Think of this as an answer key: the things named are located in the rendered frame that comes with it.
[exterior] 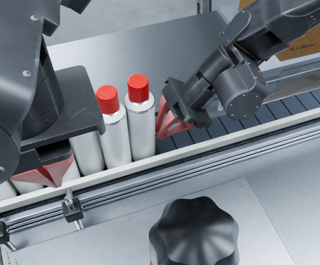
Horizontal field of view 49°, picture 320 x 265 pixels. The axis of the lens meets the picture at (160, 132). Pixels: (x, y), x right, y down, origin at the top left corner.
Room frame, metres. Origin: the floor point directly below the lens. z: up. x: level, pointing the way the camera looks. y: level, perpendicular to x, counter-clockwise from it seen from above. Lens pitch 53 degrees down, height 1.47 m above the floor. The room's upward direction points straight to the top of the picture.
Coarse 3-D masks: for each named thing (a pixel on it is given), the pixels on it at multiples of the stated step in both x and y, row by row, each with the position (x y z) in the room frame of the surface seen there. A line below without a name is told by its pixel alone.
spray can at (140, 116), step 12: (132, 84) 0.38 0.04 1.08; (144, 84) 0.38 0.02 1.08; (132, 96) 0.38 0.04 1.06; (144, 96) 0.38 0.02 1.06; (132, 108) 0.37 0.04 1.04; (144, 108) 0.37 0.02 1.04; (132, 120) 0.37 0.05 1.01; (144, 120) 0.37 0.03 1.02; (132, 132) 0.37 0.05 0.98; (144, 132) 0.37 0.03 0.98; (132, 144) 0.37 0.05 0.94; (144, 144) 0.37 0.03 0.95; (132, 156) 0.38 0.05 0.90; (144, 156) 0.37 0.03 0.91
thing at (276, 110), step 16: (304, 96) 0.55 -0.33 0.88; (256, 112) 0.50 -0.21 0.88; (272, 112) 0.50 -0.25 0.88; (288, 112) 0.50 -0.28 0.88; (208, 128) 0.46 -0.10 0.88; (224, 128) 0.46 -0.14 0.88; (240, 128) 0.46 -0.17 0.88; (288, 128) 0.46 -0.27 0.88; (160, 144) 0.42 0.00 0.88; (176, 144) 0.42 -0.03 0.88; (192, 144) 0.42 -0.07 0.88; (240, 144) 0.42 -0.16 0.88; (176, 160) 0.38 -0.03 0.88; (128, 176) 0.34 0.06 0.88; (80, 192) 0.31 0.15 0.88; (16, 208) 0.27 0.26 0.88
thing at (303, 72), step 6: (312, 66) 0.56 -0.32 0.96; (318, 66) 0.56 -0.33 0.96; (288, 72) 0.54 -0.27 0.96; (294, 72) 0.54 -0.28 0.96; (300, 72) 0.54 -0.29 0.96; (306, 72) 0.54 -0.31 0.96; (312, 72) 0.55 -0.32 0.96; (318, 72) 0.55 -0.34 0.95; (264, 78) 0.52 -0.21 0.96; (270, 78) 0.52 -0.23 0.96; (276, 78) 0.52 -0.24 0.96; (282, 78) 0.52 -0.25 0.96; (288, 78) 0.53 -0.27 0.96; (294, 78) 0.53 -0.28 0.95; (270, 84) 0.52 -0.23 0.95; (156, 108) 0.44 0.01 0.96; (156, 114) 0.43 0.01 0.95
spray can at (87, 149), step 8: (80, 136) 0.34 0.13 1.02; (88, 136) 0.34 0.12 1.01; (96, 136) 0.36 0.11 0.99; (72, 144) 0.34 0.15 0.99; (80, 144) 0.34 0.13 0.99; (88, 144) 0.34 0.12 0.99; (96, 144) 0.35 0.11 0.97; (80, 152) 0.34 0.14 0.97; (88, 152) 0.34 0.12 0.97; (96, 152) 0.35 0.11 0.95; (80, 160) 0.34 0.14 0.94; (88, 160) 0.34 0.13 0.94; (96, 160) 0.34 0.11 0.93; (104, 160) 0.37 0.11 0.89; (80, 168) 0.34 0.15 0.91; (88, 168) 0.34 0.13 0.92; (96, 168) 0.34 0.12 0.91; (104, 168) 0.36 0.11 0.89
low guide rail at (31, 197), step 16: (304, 112) 0.47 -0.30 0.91; (256, 128) 0.43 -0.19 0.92; (272, 128) 0.44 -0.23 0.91; (208, 144) 0.39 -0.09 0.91; (224, 144) 0.40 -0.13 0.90; (144, 160) 0.35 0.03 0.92; (160, 160) 0.36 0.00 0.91; (96, 176) 0.32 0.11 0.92; (112, 176) 0.33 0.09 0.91; (32, 192) 0.29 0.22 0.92; (48, 192) 0.29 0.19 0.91; (64, 192) 0.30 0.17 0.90; (0, 208) 0.26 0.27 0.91
